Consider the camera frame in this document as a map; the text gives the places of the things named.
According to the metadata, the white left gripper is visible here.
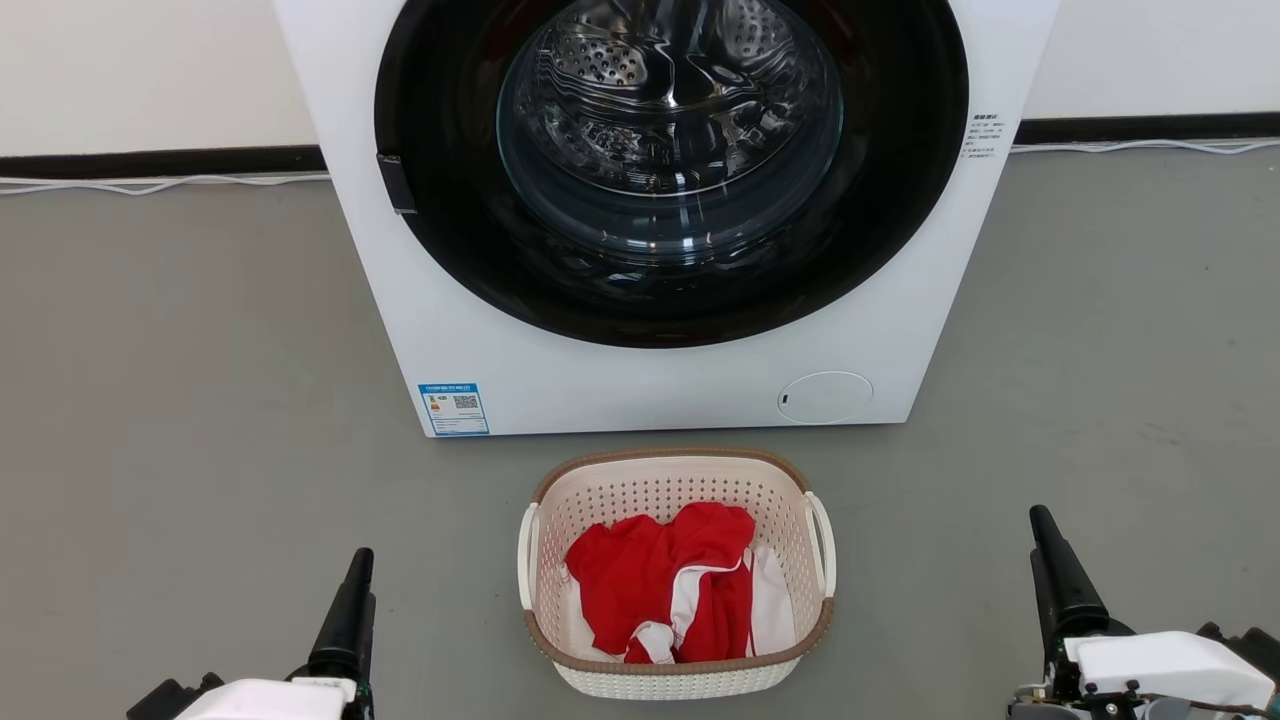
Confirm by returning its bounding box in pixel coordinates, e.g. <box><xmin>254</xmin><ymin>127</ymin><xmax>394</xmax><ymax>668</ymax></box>
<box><xmin>175</xmin><ymin>547</ymin><xmax>378</xmax><ymax>720</ymax></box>

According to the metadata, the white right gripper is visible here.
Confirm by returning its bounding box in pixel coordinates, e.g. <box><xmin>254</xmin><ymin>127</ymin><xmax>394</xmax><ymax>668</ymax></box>
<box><xmin>1008</xmin><ymin>505</ymin><xmax>1277</xmax><ymax>720</ymax></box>

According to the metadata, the cream perforated laundry basket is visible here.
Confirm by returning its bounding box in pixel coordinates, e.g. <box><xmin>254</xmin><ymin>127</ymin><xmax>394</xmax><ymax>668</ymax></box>
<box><xmin>517</xmin><ymin>447</ymin><xmax>837</xmax><ymax>701</ymax></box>

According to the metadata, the blue energy label sticker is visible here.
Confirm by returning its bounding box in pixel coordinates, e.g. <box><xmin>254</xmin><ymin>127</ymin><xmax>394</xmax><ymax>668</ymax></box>
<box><xmin>418</xmin><ymin>382</ymin><xmax>491</xmax><ymax>437</ymax></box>

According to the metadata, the red garment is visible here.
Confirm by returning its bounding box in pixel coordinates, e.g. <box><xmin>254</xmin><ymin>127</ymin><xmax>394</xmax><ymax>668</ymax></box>
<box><xmin>564</xmin><ymin>502</ymin><xmax>757</xmax><ymax>665</ymax></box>

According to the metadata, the round white filter cover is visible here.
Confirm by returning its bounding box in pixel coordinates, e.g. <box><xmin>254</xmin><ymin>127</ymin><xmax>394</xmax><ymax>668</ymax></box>
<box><xmin>778</xmin><ymin>371</ymin><xmax>874</xmax><ymax>425</ymax></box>

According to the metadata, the white front-load washing machine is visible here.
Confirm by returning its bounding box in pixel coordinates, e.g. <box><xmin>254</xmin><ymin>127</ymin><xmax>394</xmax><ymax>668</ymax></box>
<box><xmin>272</xmin><ymin>0</ymin><xmax>1061</xmax><ymax>438</ymax></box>

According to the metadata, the round black glass washer door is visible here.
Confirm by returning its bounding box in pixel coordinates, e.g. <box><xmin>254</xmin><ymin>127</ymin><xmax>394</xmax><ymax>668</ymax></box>
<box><xmin>374</xmin><ymin>0</ymin><xmax>970</xmax><ymax>350</ymax></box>

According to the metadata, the black printed text label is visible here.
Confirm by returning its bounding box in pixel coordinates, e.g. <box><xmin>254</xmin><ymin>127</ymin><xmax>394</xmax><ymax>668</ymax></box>
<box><xmin>960</xmin><ymin>112</ymin><xmax>1006</xmax><ymax>163</ymax></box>

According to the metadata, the black washer door handle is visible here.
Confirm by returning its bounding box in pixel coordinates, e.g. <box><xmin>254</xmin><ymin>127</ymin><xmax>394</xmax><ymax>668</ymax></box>
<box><xmin>377</xmin><ymin>153</ymin><xmax>417</xmax><ymax>215</ymax></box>

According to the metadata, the white floor cable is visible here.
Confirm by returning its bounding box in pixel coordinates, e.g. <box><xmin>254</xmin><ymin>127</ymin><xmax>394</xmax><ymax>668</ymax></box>
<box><xmin>1010</xmin><ymin>137</ymin><xmax>1280</xmax><ymax>157</ymax></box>
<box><xmin>0</xmin><ymin>172</ymin><xmax>331</xmax><ymax>197</ymax></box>

